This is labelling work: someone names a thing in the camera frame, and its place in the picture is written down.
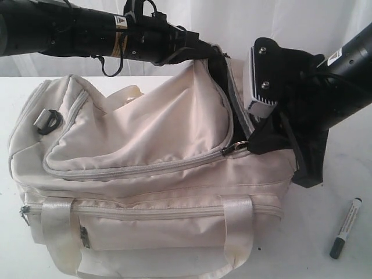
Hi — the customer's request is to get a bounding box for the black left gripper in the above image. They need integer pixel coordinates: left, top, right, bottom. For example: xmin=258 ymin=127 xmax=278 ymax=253
xmin=116 ymin=10 xmax=248 ymax=143

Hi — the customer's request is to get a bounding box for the white backdrop curtain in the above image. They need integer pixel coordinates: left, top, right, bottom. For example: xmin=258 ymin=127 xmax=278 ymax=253
xmin=1 ymin=0 xmax=371 ymax=77

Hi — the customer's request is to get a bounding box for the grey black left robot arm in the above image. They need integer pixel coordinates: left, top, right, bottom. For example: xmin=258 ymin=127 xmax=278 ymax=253
xmin=1 ymin=1 xmax=249 ymax=174

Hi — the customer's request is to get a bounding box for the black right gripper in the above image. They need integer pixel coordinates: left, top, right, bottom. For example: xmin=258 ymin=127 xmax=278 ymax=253
xmin=248 ymin=52 xmax=328 ymax=188

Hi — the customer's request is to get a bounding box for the cream fabric duffel bag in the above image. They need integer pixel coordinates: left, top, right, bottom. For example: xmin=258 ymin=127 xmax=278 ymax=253
xmin=8 ymin=55 xmax=298 ymax=279

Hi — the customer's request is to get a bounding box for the white marker black cap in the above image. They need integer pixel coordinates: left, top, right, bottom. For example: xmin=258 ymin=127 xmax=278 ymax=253
xmin=329 ymin=197 xmax=363 ymax=259

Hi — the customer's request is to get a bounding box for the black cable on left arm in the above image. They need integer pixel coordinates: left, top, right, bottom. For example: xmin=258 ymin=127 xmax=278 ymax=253
xmin=90 ymin=53 xmax=126 ymax=78

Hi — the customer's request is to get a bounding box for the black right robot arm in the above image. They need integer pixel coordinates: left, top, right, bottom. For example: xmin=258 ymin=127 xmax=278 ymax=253
xmin=244 ymin=27 xmax=371 ymax=188

